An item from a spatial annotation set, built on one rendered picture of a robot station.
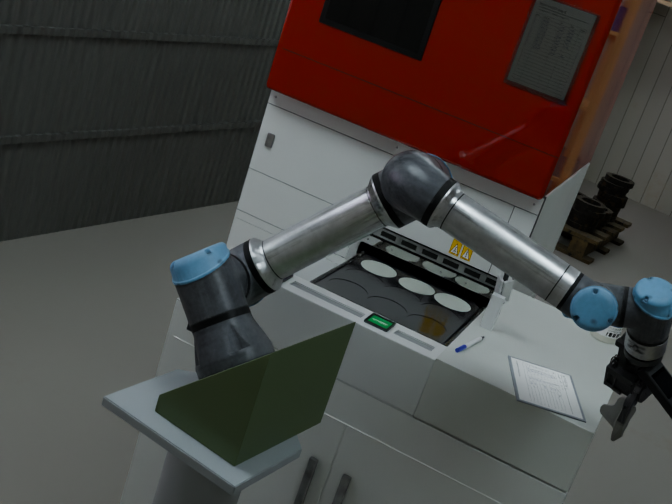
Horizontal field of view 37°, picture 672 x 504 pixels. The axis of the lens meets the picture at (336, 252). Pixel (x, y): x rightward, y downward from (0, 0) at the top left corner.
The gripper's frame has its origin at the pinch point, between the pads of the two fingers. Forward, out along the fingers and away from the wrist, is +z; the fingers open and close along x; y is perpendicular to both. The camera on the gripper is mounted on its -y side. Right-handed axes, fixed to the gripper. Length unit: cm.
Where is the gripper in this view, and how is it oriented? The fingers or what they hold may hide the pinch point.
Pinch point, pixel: (638, 422)
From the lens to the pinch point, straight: 212.8
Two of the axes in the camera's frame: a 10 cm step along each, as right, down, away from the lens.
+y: -6.6, -4.7, 5.8
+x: -7.5, 4.7, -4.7
